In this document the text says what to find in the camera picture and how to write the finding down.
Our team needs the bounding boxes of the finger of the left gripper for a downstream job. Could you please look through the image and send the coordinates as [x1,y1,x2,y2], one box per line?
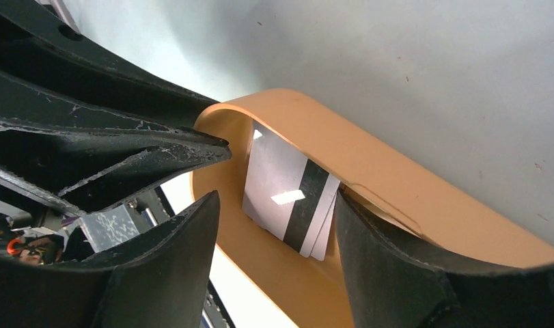
[0,71,232,213]
[0,1,216,127]

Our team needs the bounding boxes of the silver magnetic stripe card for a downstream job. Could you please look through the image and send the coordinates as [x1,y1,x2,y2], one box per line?
[243,122,340,258]

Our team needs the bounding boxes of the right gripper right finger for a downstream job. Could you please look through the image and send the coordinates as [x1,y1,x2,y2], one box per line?
[334,191,554,327]

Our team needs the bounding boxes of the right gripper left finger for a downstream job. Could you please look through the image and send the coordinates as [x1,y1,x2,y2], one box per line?
[0,191,221,327]

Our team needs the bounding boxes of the orange plastic card tray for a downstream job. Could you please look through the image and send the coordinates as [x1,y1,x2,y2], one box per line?
[191,89,554,327]

